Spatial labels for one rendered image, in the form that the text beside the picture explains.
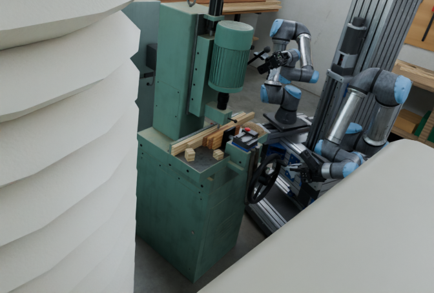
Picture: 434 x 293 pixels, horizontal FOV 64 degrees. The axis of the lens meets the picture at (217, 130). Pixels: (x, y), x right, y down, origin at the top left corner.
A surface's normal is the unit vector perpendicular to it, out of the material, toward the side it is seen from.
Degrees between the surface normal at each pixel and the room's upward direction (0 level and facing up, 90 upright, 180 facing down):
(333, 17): 90
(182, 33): 90
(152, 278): 0
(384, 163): 15
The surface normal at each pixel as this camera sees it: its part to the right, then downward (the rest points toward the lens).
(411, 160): 0.15, -0.85
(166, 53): -0.63, 0.31
